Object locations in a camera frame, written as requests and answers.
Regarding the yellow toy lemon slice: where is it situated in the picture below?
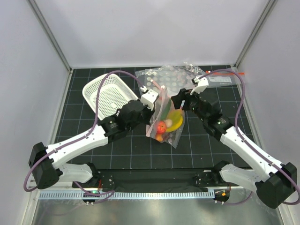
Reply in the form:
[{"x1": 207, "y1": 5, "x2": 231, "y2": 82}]
[{"x1": 167, "y1": 109, "x2": 183, "y2": 124}]

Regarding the far labelled orange zip bag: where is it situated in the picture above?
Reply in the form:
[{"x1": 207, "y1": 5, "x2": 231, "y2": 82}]
[{"x1": 205, "y1": 67, "x2": 245, "y2": 88}]

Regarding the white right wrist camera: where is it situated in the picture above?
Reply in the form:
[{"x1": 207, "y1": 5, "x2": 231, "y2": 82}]
[{"x1": 190, "y1": 76, "x2": 209, "y2": 95}]

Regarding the aluminium frame post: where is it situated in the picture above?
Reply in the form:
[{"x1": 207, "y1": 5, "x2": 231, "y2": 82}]
[
  {"x1": 25, "y1": 0, "x2": 72, "y2": 73},
  {"x1": 234, "y1": 0, "x2": 278, "y2": 68}
]

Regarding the pink dotted zip bag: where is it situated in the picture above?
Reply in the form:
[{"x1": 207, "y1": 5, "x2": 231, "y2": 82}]
[{"x1": 135, "y1": 62, "x2": 206, "y2": 96}]

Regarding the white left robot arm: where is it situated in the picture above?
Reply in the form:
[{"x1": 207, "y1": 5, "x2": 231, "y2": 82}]
[{"x1": 29, "y1": 99, "x2": 155, "y2": 189}]

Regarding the left aluminium frame post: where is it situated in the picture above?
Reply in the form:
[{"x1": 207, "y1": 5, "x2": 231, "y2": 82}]
[{"x1": 25, "y1": 0, "x2": 72, "y2": 73}]

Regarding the pink zipper clear bag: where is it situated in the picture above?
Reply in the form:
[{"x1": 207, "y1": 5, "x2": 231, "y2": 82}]
[{"x1": 146, "y1": 87, "x2": 185, "y2": 148}]

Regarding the green toy chili pepper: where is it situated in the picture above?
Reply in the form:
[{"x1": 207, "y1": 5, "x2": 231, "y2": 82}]
[{"x1": 160, "y1": 99, "x2": 172, "y2": 120}]

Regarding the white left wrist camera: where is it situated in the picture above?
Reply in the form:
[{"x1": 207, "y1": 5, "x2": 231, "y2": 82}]
[{"x1": 140, "y1": 86, "x2": 159, "y2": 111}]

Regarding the orange maroon toy steak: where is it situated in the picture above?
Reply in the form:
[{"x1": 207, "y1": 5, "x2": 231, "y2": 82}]
[{"x1": 155, "y1": 134, "x2": 164, "y2": 142}]

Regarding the slotted metal cable duct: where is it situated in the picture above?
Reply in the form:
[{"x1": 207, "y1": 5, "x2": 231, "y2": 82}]
[{"x1": 39, "y1": 189, "x2": 215, "y2": 200}]

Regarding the red toy strawberry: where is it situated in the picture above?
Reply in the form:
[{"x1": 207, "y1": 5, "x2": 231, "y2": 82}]
[{"x1": 157, "y1": 121, "x2": 167, "y2": 135}]

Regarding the white perforated plastic basket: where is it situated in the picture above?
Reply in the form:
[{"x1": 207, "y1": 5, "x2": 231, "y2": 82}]
[{"x1": 82, "y1": 74, "x2": 138, "y2": 120}]

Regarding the black cutting mat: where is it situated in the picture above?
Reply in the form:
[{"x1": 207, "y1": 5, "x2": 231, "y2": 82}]
[{"x1": 55, "y1": 68, "x2": 247, "y2": 169}]

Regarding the beige toy egg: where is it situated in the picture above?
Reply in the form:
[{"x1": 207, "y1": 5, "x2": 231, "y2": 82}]
[{"x1": 165, "y1": 119, "x2": 173, "y2": 128}]

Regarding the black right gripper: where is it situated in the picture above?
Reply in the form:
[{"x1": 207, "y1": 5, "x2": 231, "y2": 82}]
[{"x1": 171, "y1": 86, "x2": 208, "y2": 122}]

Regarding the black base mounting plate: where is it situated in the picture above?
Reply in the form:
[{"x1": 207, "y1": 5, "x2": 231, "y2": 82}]
[{"x1": 80, "y1": 168, "x2": 229, "y2": 193}]

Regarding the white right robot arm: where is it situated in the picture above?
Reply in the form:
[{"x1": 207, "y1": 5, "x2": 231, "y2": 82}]
[{"x1": 171, "y1": 89, "x2": 300, "y2": 209}]

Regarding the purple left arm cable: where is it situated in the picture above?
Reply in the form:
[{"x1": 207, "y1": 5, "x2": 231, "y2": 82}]
[{"x1": 23, "y1": 70, "x2": 147, "y2": 204}]

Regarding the yellow toy banana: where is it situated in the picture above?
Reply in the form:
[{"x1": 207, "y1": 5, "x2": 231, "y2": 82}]
[{"x1": 166, "y1": 119, "x2": 183, "y2": 133}]

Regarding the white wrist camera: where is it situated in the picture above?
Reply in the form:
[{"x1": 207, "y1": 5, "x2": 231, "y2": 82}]
[
  {"x1": 190, "y1": 76, "x2": 209, "y2": 95},
  {"x1": 140, "y1": 86, "x2": 159, "y2": 111}
]

